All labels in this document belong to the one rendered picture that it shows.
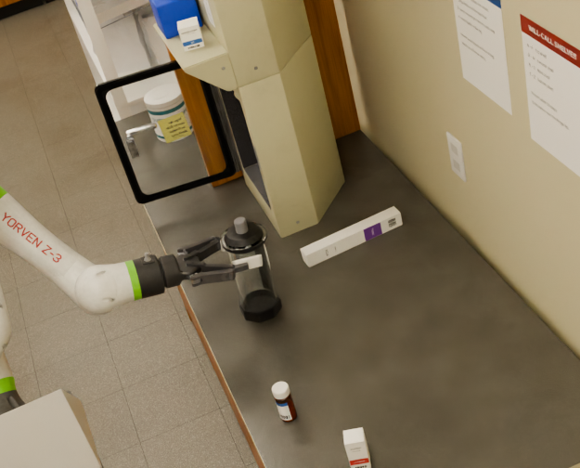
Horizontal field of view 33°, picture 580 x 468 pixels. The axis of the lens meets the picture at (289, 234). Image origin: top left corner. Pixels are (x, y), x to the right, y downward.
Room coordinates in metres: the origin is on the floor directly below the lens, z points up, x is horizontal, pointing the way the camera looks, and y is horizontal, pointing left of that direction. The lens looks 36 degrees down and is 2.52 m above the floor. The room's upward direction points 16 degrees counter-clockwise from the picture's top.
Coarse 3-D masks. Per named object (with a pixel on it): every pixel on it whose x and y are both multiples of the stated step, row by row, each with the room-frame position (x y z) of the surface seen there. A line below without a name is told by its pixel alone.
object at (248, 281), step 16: (256, 224) 1.91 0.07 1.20; (224, 240) 1.88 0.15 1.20; (240, 256) 1.84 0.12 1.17; (240, 272) 1.84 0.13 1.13; (256, 272) 1.83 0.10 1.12; (240, 288) 1.85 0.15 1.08; (256, 288) 1.83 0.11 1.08; (272, 288) 1.85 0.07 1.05; (240, 304) 1.87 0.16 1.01; (256, 304) 1.83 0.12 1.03; (272, 304) 1.84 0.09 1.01
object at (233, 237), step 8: (240, 224) 1.87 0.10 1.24; (248, 224) 1.90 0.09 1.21; (232, 232) 1.88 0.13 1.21; (240, 232) 1.87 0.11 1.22; (248, 232) 1.87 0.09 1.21; (256, 232) 1.86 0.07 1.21; (232, 240) 1.85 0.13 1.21; (240, 240) 1.84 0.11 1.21; (248, 240) 1.84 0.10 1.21; (256, 240) 1.84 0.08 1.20
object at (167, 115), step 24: (168, 72) 2.48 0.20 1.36; (120, 96) 2.47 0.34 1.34; (144, 96) 2.47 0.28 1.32; (168, 96) 2.48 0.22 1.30; (192, 96) 2.48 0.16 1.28; (120, 120) 2.47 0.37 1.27; (144, 120) 2.47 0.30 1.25; (168, 120) 2.48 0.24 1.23; (192, 120) 2.48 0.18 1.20; (144, 144) 2.47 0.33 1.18; (168, 144) 2.47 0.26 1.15; (192, 144) 2.48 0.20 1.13; (216, 144) 2.48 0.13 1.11; (144, 168) 2.47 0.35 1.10; (168, 168) 2.47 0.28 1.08; (192, 168) 2.48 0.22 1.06; (216, 168) 2.48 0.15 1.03; (144, 192) 2.47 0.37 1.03
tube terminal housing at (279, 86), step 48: (240, 0) 2.20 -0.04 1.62; (288, 0) 2.31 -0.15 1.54; (240, 48) 2.19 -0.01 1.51; (288, 48) 2.26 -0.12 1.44; (240, 96) 2.19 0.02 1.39; (288, 96) 2.22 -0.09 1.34; (288, 144) 2.20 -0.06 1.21; (336, 144) 2.37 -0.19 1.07; (288, 192) 2.19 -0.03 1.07; (336, 192) 2.32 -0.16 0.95
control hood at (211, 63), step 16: (160, 32) 2.41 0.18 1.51; (208, 32) 2.33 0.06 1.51; (176, 48) 2.29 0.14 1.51; (208, 48) 2.23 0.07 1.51; (224, 48) 2.22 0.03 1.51; (192, 64) 2.17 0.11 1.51; (208, 64) 2.17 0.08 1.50; (224, 64) 2.18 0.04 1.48; (208, 80) 2.17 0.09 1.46; (224, 80) 2.18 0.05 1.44
